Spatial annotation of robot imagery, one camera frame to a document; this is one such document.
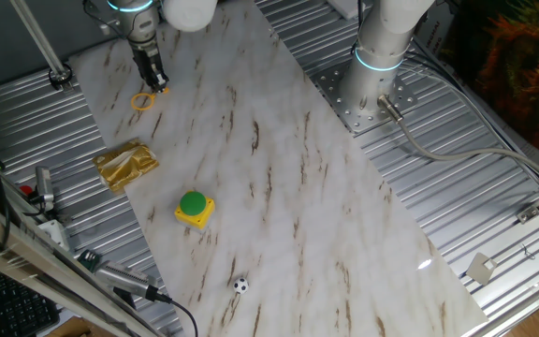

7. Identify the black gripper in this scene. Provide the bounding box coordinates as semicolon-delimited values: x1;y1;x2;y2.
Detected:
131;40;169;94

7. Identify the yellow rubber ring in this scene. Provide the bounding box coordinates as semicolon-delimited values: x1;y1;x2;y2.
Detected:
130;86;170;112

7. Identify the gold foil packet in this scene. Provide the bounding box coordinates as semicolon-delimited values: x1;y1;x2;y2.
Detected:
92;139;161;195

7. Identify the black pole foot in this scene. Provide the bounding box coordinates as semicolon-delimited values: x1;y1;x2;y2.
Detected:
48;63;74;91

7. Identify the yellow box green push button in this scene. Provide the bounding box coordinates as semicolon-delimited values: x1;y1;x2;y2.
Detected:
174;189;216;231

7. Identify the small silver metal device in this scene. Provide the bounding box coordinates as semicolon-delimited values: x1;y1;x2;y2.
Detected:
33;166;56;212

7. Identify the white marble pattern sheet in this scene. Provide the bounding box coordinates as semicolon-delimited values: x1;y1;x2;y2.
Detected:
67;0;489;337

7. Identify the green bit set case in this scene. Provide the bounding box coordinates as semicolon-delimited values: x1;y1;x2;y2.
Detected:
77;249;102;273

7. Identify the black keyboard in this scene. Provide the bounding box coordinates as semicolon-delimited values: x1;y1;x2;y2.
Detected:
0;266;60;337

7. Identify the colourful patterned cloth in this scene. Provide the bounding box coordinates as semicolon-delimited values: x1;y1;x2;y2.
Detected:
440;0;539;169

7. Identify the grey flat tag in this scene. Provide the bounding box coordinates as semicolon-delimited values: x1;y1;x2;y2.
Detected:
465;252;499;286

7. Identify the aluminium frame pole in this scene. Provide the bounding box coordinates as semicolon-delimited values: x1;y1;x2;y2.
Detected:
9;0;69;76

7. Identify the silver ribbed camera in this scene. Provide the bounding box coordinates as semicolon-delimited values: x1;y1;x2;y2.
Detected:
95;260;172;304

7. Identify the aluminium frame beam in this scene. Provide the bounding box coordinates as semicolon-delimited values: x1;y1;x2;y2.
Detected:
0;189;158;337

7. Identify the black camera cable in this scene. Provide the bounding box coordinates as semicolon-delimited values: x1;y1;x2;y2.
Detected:
156;292;199;337

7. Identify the grey cable with metal connector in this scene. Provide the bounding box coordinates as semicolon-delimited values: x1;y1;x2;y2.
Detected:
376;95;539;186

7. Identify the metal corner bracket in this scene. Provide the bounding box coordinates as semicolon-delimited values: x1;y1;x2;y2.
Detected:
516;203;539;225

